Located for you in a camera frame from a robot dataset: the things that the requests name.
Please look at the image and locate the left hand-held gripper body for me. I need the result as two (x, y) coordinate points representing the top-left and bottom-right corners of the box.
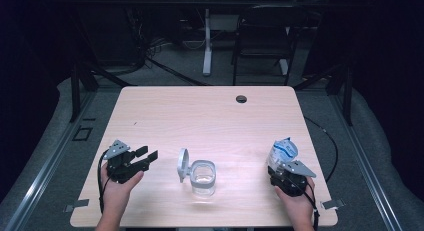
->
(101, 139), (148, 185)

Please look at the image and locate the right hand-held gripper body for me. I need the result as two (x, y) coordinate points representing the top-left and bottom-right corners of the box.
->
(268, 159), (317, 197)

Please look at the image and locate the white and blue pouch bag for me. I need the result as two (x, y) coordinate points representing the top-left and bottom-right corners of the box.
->
(267, 136), (300, 176)

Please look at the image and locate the clear pitcher with white lid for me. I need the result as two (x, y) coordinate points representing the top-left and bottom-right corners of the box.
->
(176, 147), (218, 198)

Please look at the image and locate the person's right hand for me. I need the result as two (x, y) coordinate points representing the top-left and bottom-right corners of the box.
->
(273, 176), (316, 224)

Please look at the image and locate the person's left hand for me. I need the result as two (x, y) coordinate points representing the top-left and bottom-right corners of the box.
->
(99, 161), (145, 207)

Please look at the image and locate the grey tape piece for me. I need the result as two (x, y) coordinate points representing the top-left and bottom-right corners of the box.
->
(63, 198), (91, 214)
(320, 198), (346, 211)

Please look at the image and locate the black metal stand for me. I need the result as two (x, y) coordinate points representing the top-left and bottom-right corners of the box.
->
(293, 61), (354, 127)
(68, 61), (138, 124)

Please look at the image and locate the short white desk foot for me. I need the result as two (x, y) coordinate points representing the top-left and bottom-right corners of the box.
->
(279, 58), (290, 76)

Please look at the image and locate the white desk leg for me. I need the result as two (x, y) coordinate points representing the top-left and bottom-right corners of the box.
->
(202, 8), (214, 77)

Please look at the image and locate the black chair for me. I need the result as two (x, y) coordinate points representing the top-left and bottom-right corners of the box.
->
(231, 4), (308, 86)

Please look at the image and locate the grey box under desk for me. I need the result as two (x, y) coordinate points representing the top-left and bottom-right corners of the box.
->
(209, 14), (241, 33)

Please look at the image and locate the left hand-held gripper black cable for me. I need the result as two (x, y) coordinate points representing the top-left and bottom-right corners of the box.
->
(96, 156), (112, 215)

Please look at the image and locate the hand-held gripper black cable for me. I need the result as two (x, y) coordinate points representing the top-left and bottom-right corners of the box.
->
(293, 177), (322, 231)
(96, 156), (112, 215)

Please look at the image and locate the right hand-held gripper black cable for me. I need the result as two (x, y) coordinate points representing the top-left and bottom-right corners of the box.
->
(293, 177), (322, 231)

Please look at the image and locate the thin black floor cable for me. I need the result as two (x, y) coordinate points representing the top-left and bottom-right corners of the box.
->
(303, 115), (340, 184)

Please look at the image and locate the aluminium floor rail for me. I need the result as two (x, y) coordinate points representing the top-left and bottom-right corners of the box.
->
(329, 94), (405, 231)
(2, 90), (98, 231)

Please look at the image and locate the thick black floor cable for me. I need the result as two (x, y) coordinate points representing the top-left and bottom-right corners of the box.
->
(144, 55), (210, 87)

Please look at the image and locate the bundle of dark cables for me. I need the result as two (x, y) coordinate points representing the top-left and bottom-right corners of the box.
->
(143, 35), (176, 60)

